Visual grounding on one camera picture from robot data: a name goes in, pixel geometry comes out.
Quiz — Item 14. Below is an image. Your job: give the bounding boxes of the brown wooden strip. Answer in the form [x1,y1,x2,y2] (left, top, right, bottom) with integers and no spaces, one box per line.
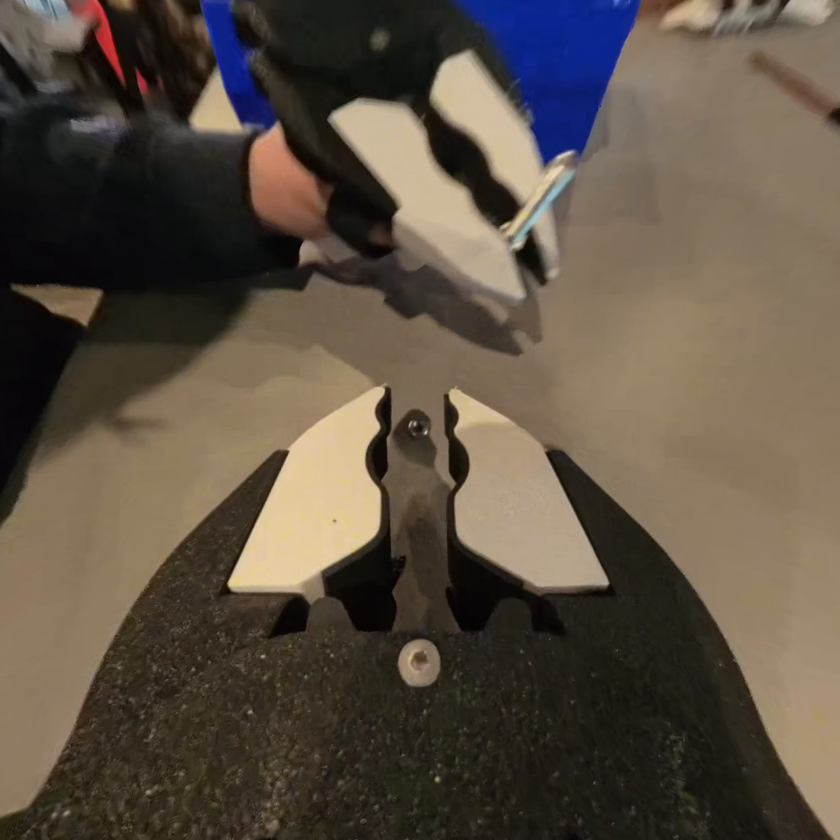
[748,51,840,127]

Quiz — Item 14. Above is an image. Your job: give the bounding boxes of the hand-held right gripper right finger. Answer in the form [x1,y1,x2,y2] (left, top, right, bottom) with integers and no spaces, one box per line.
[444,388,611,597]

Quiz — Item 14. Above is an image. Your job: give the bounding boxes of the silver bolt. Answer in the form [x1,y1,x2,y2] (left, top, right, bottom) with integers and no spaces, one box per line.
[500,150,580,253]

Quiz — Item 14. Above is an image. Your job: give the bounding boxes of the large blue plastic bin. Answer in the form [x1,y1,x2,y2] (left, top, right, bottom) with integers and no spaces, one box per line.
[200,0,642,165]

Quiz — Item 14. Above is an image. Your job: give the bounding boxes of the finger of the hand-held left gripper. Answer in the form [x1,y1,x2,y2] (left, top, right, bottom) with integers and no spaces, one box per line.
[428,50,564,286]
[327,97,529,304]

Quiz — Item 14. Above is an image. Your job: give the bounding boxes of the brown furry item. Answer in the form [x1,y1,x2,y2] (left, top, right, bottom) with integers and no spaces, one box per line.
[105,0,219,122]

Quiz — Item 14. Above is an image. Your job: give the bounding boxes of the person's left hand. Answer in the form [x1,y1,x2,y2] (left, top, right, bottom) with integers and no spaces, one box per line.
[248,123,332,242]

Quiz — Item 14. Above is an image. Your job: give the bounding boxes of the white items on table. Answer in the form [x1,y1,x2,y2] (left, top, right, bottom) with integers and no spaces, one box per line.
[658,0,836,35]

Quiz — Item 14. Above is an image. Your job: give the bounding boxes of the red plaid cloth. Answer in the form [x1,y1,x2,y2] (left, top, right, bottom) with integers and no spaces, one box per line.
[69,0,153,96]

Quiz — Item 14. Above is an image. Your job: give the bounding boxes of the person's dark clothing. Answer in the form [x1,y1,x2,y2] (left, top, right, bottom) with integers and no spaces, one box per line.
[0,289,89,522]

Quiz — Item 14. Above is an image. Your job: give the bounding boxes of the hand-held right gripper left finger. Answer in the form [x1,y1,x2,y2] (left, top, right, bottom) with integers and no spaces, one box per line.
[227,386,403,599]

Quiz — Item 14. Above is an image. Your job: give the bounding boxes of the person's left forearm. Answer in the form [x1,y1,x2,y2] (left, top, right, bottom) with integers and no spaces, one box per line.
[0,98,312,296]

